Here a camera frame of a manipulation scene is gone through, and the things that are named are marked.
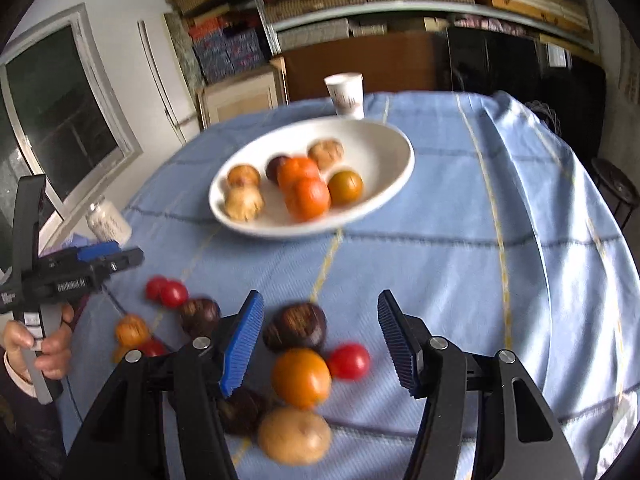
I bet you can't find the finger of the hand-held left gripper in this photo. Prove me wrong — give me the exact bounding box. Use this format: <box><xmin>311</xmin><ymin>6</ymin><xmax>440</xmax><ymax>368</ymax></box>
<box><xmin>75</xmin><ymin>247</ymin><xmax>146</xmax><ymax>286</ymax></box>
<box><xmin>42</xmin><ymin>241</ymin><xmax>122</xmax><ymax>271</ymax></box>

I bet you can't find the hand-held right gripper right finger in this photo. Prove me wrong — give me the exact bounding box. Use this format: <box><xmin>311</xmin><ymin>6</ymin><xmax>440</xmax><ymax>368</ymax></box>
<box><xmin>377</xmin><ymin>289</ymin><xmax>583</xmax><ymax>480</ymax></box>

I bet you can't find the grey marble slab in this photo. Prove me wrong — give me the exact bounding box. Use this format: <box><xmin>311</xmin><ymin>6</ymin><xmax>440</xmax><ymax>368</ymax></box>
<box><xmin>165</xmin><ymin>12</ymin><xmax>206</xmax><ymax>96</ymax></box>

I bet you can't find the white metal shelf rack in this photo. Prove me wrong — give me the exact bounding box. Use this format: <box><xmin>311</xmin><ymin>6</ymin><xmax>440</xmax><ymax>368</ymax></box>
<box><xmin>242</xmin><ymin>0</ymin><xmax>601</xmax><ymax>56</ymax></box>

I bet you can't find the black round stool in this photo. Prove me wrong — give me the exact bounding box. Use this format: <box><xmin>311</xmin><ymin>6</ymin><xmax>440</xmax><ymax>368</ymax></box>
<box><xmin>590</xmin><ymin>157</ymin><xmax>640</xmax><ymax>231</ymax></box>

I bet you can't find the blue checked tablecloth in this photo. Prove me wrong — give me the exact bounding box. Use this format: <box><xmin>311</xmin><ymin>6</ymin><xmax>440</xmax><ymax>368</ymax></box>
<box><xmin>65</xmin><ymin>91</ymin><xmax>640</xmax><ymax>480</ymax></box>

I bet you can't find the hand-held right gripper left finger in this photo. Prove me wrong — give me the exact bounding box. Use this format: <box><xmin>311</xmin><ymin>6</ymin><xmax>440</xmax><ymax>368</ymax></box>
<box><xmin>62</xmin><ymin>290</ymin><xmax>265</xmax><ymax>480</ymax></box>

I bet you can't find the person's left hand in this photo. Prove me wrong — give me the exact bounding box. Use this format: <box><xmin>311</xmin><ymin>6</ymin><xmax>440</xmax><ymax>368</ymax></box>
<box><xmin>0</xmin><ymin>304</ymin><xmax>76</xmax><ymax>386</ymax></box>

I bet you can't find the white oval plate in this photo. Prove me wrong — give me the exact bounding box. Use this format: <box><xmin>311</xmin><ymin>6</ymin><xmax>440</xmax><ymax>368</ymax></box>
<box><xmin>208</xmin><ymin>119</ymin><xmax>416</xmax><ymax>238</ymax></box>

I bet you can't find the white leaning strip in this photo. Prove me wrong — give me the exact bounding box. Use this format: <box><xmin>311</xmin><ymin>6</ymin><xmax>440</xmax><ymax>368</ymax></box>
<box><xmin>137</xmin><ymin>20</ymin><xmax>188</xmax><ymax>143</ymax></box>

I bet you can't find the brown board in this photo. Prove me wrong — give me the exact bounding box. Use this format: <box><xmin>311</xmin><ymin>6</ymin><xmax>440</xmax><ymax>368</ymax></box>
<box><xmin>280</xmin><ymin>35</ymin><xmax>451</xmax><ymax>103</ymax></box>

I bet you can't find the stack of blue patterned boxes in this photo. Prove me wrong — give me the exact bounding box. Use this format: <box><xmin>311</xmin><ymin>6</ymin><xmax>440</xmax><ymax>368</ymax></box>
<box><xmin>192</xmin><ymin>27</ymin><xmax>266</xmax><ymax>86</ymax></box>

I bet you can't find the grey framed window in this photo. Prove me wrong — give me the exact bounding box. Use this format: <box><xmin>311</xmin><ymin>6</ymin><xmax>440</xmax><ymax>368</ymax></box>
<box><xmin>0</xmin><ymin>5</ymin><xmax>143</xmax><ymax>261</ymax></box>

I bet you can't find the black panel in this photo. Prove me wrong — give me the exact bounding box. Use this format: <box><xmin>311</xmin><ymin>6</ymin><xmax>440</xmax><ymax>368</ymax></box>
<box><xmin>445</xmin><ymin>27</ymin><xmax>606</xmax><ymax>161</ymax></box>

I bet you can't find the cream drink can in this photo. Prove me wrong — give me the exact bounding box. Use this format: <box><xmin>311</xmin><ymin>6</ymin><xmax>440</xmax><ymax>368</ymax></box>
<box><xmin>85</xmin><ymin>199</ymin><xmax>133</xmax><ymax>246</ymax></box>

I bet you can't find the red cherry tomato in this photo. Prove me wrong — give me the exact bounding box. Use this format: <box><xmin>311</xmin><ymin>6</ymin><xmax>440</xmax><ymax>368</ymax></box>
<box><xmin>159</xmin><ymin>281</ymin><xmax>190</xmax><ymax>309</ymax></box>
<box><xmin>145</xmin><ymin>276</ymin><xmax>168</xmax><ymax>303</ymax></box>
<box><xmin>327</xmin><ymin>342</ymin><xmax>371</xmax><ymax>381</ymax></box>
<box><xmin>137</xmin><ymin>338</ymin><xmax>168</xmax><ymax>358</ymax></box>

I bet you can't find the small orange mandarin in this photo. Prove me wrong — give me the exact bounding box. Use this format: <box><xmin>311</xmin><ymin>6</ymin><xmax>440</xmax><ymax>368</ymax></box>
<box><xmin>271</xmin><ymin>347</ymin><xmax>332</xmax><ymax>409</ymax></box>

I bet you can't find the dark purple passion fruit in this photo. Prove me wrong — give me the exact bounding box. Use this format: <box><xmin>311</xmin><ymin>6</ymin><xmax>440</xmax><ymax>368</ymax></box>
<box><xmin>265</xmin><ymin>155</ymin><xmax>293</xmax><ymax>185</ymax></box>
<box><xmin>262</xmin><ymin>302</ymin><xmax>328</xmax><ymax>353</ymax></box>
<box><xmin>217</xmin><ymin>387</ymin><xmax>273</xmax><ymax>436</ymax></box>
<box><xmin>179</xmin><ymin>298</ymin><xmax>222</xmax><ymax>338</ymax></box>

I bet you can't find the person's left forearm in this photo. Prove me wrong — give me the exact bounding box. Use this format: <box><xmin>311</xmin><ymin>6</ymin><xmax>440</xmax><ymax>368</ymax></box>
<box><xmin>0</xmin><ymin>350</ymin><xmax>68</xmax><ymax>480</ymax></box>

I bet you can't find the white paper cup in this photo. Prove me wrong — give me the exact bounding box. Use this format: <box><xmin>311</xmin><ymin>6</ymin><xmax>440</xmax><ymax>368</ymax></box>
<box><xmin>324</xmin><ymin>72</ymin><xmax>366</xmax><ymax>121</ymax></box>

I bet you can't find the orange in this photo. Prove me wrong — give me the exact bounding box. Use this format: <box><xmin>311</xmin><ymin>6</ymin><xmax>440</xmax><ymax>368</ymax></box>
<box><xmin>327</xmin><ymin>170</ymin><xmax>364</xmax><ymax>207</ymax></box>
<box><xmin>277</xmin><ymin>156</ymin><xmax>321</xmax><ymax>188</ymax></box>
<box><xmin>285</xmin><ymin>177</ymin><xmax>332</xmax><ymax>222</ymax></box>

